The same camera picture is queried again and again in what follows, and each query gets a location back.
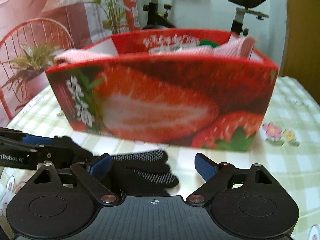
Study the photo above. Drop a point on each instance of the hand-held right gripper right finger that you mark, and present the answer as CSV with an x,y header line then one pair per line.
x,y
206,166

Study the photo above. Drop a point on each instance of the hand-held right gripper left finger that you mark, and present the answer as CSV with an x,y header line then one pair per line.
x,y
100,166

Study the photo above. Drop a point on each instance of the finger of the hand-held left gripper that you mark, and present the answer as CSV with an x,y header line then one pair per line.
x,y
67,152
37,140

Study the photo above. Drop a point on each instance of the black dotted glove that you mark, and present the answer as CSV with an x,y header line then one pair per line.
x,y
150,177

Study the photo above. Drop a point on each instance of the red strawberry print cardboard box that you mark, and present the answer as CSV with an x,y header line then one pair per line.
x,y
162,100

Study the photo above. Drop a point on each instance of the pink striped cloth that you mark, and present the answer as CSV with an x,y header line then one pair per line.
x,y
235,47

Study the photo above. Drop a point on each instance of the green soft cloth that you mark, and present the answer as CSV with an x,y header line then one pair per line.
x,y
208,43

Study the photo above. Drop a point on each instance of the printed backdrop cloth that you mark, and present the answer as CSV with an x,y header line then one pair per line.
x,y
25,5

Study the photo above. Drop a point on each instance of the wooden door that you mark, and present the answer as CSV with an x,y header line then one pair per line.
x,y
302,42

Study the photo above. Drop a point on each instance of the black exercise bike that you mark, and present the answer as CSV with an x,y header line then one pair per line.
x,y
155,12

